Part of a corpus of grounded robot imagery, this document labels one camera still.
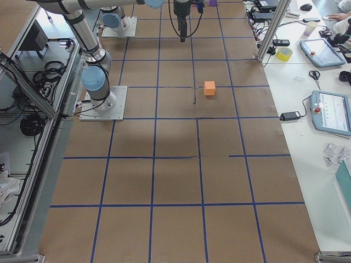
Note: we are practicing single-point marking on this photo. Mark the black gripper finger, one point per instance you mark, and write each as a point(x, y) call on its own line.
point(182, 35)

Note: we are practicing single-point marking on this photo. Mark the black electronics box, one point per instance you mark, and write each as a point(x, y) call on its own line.
point(35, 41)

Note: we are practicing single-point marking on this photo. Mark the orange foam cube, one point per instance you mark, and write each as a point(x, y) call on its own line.
point(209, 88)

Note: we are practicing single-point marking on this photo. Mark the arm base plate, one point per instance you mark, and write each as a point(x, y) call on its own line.
point(116, 27)
point(112, 109)

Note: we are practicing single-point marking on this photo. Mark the purple block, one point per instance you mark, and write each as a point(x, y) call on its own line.
point(212, 3)

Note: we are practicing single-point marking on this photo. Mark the aluminium frame post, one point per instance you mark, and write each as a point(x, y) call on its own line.
point(275, 22)

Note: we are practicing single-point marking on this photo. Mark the brown paper mat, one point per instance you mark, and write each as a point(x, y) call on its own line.
point(184, 177)

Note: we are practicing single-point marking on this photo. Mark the lower teach pendant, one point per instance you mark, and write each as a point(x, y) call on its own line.
point(330, 112)

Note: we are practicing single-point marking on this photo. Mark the person's hand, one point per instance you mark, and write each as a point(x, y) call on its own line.
point(338, 17)

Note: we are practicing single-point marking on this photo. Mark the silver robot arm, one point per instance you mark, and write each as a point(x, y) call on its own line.
point(96, 77)
point(172, 18)

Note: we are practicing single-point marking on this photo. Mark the white paper cup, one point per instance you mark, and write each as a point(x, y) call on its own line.
point(310, 27)

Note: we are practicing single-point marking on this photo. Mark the black power adapter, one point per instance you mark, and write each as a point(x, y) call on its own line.
point(290, 116)

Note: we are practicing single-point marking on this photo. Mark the teach pendant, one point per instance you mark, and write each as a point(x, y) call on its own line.
point(330, 112)
point(321, 53)

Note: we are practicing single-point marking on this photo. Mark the black round object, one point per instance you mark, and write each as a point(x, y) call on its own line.
point(345, 76)

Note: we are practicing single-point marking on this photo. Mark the black power brick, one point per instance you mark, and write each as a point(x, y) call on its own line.
point(261, 17)

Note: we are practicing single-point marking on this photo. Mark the bag of screws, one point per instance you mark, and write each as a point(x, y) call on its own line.
point(335, 155)

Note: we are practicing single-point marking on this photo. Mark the upper teach pendant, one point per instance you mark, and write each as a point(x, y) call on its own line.
point(321, 53)

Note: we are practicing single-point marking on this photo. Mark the black remote control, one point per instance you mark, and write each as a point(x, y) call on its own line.
point(281, 42)

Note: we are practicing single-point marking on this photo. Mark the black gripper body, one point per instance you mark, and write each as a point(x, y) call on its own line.
point(180, 9)

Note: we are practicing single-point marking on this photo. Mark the teal board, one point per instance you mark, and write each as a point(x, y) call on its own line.
point(343, 178)

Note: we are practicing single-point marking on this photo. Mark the black handled scissors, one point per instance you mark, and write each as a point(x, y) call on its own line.
point(315, 75)

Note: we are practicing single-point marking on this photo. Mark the yellow tape roll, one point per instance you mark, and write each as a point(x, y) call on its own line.
point(284, 54)

